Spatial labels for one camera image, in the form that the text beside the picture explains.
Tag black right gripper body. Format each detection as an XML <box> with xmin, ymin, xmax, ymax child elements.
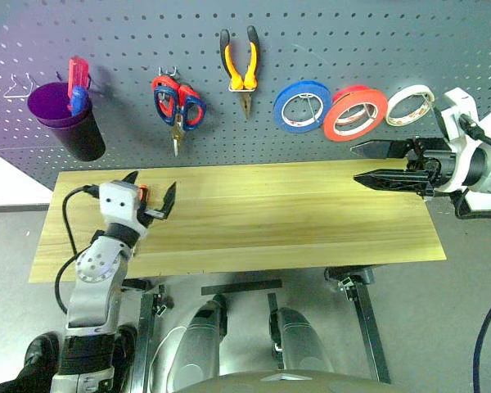
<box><xmin>404</xmin><ymin>137</ymin><xmax>455</xmax><ymax>197</ymax></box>

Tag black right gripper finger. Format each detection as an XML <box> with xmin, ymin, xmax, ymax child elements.
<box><xmin>350</xmin><ymin>138</ymin><xmax>411</xmax><ymax>161</ymax></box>
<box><xmin>353</xmin><ymin>168</ymin><xmax>435</xmax><ymax>196</ymax></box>

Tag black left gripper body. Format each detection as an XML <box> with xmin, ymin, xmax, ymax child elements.
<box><xmin>137</xmin><ymin>202</ymin><xmax>166</xmax><ymax>229</ymax></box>

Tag red tape roll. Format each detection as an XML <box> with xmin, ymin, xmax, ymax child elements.
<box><xmin>322</xmin><ymin>88</ymin><xmax>389</xmax><ymax>143</ymax></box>
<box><xmin>331</xmin><ymin>84</ymin><xmax>370</xmax><ymax>103</ymax></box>

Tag dark blue handled scissors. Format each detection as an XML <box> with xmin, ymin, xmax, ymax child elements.
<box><xmin>153</xmin><ymin>84</ymin><xmax>208</xmax><ymax>158</ymax></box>

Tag orange black long-nose pliers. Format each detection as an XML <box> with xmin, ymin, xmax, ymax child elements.
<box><xmin>218</xmin><ymin>25</ymin><xmax>261</xmax><ymax>120</ymax></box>

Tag white tape roll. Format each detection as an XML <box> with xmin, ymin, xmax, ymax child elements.
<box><xmin>384</xmin><ymin>84</ymin><xmax>436</xmax><ymax>127</ymax></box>

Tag blue tape roll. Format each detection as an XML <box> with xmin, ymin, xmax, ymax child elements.
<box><xmin>273</xmin><ymin>79</ymin><xmax>333</xmax><ymax>134</ymax></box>

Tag grey perforated pegboard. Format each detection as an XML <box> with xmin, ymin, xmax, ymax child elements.
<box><xmin>0</xmin><ymin>0</ymin><xmax>491</xmax><ymax>192</ymax></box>

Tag dark plastic cup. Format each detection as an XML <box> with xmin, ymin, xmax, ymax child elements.
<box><xmin>27</xmin><ymin>81</ymin><xmax>106</xmax><ymax>162</ymax></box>

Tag black table leg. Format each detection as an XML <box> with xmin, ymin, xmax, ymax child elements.
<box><xmin>324</xmin><ymin>264</ymin><xmax>392</xmax><ymax>385</ymax></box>
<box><xmin>124</xmin><ymin>278</ymin><xmax>175</xmax><ymax>388</ymax></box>

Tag black table crossbar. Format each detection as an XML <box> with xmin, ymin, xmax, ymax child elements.
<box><xmin>200</xmin><ymin>279</ymin><xmax>283</xmax><ymax>296</ymax></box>

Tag red and blue markers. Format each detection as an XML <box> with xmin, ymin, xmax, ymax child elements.
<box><xmin>67</xmin><ymin>56</ymin><xmax>92</xmax><ymax>115</ymax></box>

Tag silver grey rounded shape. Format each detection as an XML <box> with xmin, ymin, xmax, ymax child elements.
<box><xmin>269</xmin><ymin>306</ymin><xmax>335</xmax><ymax>373</ymax></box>
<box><xmin>165</xmin><ymin>294</ymin><xmax>228</xmax><ymax>390</ymax></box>

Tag black rounded object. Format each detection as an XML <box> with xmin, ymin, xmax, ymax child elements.
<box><xmin>0</xmin><ymin>332</ymin><xmax>61</xmax><ymax>393</ymax></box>

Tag grey robot torso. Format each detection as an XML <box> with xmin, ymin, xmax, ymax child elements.
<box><xmin>179</xmin><ymin>370</ymin><xmax>377</xmax><ymax>393</ymax></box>

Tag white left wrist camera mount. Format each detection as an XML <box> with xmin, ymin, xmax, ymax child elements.
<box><xmin>99</xmin><ymin>181</ymin><xmax>149</xmax><ymax>237</ymax></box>

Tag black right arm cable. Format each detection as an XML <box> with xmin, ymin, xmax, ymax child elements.
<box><xmin>453</xmin><ymin>113</ymin><xmax>491</xmax><ymax>224</ymax></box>

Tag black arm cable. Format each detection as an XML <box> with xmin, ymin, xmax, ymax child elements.
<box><xmin>453</xmin><ymin>113</ymin><xmax>491</xmax><ymax>224</ymax></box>
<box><xmin>54</xmin><ymin>184</ymin><xmax>103</xmax><ymax>314</ymax></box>

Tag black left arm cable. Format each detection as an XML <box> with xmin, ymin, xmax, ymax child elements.
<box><xmin>54</xmin><ymin>184</ymin><xmax>103</xmax><ymax>314</ymax></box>

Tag thin wire tape hook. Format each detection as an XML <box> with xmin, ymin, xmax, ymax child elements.
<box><xmin>296</xmin><ymin>93</ymin><xmax>318</xmax><ymax>123</ymax></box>

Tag blue handled screwdriver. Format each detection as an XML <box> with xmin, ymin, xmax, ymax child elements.
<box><xmin>70</xmin><ymin>84</ymin><xmax>91</xmax><ymax>117</ymax></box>

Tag red handled scissors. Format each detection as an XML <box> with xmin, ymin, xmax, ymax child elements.
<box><xmin>151</xmin><ymin>75</ymin><xmax>208</xmax><ymax>132</ymax></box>

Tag dark blue cable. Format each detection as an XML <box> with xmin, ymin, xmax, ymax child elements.
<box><xmin>473</xmin><ymin>286</ymin><xmax>491</xmax><ymax>393</ymax></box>

